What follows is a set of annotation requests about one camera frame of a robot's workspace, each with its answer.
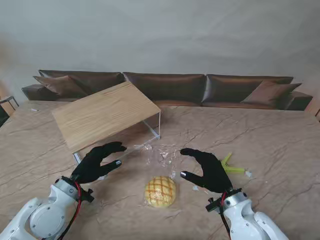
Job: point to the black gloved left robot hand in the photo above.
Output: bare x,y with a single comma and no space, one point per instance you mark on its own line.
90,167

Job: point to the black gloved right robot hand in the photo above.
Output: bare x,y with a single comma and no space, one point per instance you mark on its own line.
213,175

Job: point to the green plastic sealing clip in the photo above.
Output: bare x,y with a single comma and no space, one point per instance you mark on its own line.
233,170

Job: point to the clear plastic bread bag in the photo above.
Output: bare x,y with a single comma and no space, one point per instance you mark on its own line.
165,156

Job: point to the yellow melon pan bread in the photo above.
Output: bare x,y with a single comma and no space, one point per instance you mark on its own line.
160,191

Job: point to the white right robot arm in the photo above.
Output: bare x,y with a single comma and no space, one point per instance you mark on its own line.
245,220

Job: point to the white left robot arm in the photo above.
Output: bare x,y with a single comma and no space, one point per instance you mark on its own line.
45,217

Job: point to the wooden shelf riser white legs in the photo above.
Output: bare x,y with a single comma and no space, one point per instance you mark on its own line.
105,112

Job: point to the brown sofa cushion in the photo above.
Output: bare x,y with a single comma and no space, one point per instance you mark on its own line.
62,86
270,92

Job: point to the brown leather sofa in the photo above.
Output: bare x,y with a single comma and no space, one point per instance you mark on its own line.
170,87

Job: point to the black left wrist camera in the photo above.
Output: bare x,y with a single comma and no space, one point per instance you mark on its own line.
88,196

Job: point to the black frame side table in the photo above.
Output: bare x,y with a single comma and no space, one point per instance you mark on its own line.
5,110

